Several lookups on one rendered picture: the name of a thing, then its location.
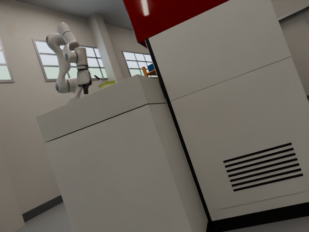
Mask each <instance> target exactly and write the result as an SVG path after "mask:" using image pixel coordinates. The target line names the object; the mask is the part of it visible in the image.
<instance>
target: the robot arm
mask: <svg viewBox="0 0 309 232"><path fill-rule="evenodd" d="M57 30H58V34H49V35H48V36H47V37H46V44H47V45H48V47H49V48H50V49H52V50H53V51H54V53H55V54H56V56H57V60H58V65H59V73H58V77H57V81H56V86H55V87H56V90H57V91H58V92H59V93H70V92H74V94H73V95H72V96H70V97H68V98H67V100H66V102H67V104H68V103H71V102H73V101H76V100H78V99H80V94H81V91H82V89H83V91H84V94H88V88H89V86H90V85H92V76H91V73H90V71H89V66H88V60H87V53H86V48H84V47H80V45H79V42H78V40H77V39H76V37H75V35H74V33H73V32H72V30H71V28H70V27H69V26H68V25H67V24H66V23H60V24H59V25H58V27H57ZM60 46H64V48H63V50H62V49H61V48H60ZM71 51H74V52H71ZM71 63H76V67H77V70H78V71H77V78H68V79H65V76H66V74H67V73H68V72H69V71H70V68H71Z"/></svg>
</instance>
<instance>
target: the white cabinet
mask: <svg viewBox="0 0 309 232"><path fill-rule="evenodd" d="M45 147H46V150H47V153H48V156H49V159H50V162H51V166H52V169H53V172H54V174H55V177H56V180H57V184H58V187H59V190H60V193H61V196H62V199H63V202H64V206H65V208H66V211H67V214H68V217H69V221H70V224H71V227H72V230H73V232H213V226H214V221H211V222H208V221H207V218H206V215H205V212H204V210H203V207H202V204H201V201H200V198H199V195H198V192H197V189H196V187H195V184H194V181H193V178H192V175H191V172H190V169H189V166H188V163H187V161H186V158H185V155H184V152H183V149H182V146H181V143H180V141H179V138H178V135H177V132H176V129H175V126H174V123H173V121H172V117H171V114H170V112H169V109H168V106H167V104H148V105H145V106H142V107H140V108H137V109H135V110H132V111H129V112H127V113H124V114H121V115H119V116H116V117H113V118H111V119H108V120H105V121H103V122H100V123H97V124H95V125H92V126H90V127H87V128H84V129H82V130H79V131H76V132H74V133H71V134H68V135H66V136H63V137H60V138H58V139H55V140H52V141H50V142H47V143H45Z"/></svg>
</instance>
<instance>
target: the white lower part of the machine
mask: <svg viewBox="0 0 309 232"><path fill-rule="evenodd" d="M167 106H168V109H169V112H170V114H171V117H172V121H173V123H174V126H175V129H176V132H177V135H178V138H179V141H180V143H181V146H182V149H183V152H184V155H185V158H186V161H187V163H188V166H189V169H190V172H191V175H192V178H193V181H194V184H195V187H196V189H197V192H198V195H199V198H200V201H201V204H202V207H203V210H204V212H205V215H206V218H207V221H208V222H211V221H214V224H215V227H216V230H217V232H225V231H230V230H235V229H240V228H245V227H251V226H258V225H262V224H268V223H273V222H278V221H283V220H290V219H295V218H300V217H305V216H309V102H308V99H307V96H306V94H305V91H304V88H303V86H302V83H301V80H300V78H299V75H298V72H297V69H296V67H295V64H294V61H293V59H292V57H289V58H286V59H283V60H281V61H278V62H276V63H273V64H270V65H267V66H264V67H262V68H259V69H257V70H254V71H251V72H248V73H246V74H243V75H240V76H238V77H235V78H232V79H230V80H227V81H224V82H221V83H219V84H216V85H214V86H211V87H208V88H205V89H202V90H200V91H197V92H195V93H192V94H189V95H186V96H184V97H181V98H178V99H176V100H173V101H170V102H167Z"/></svg>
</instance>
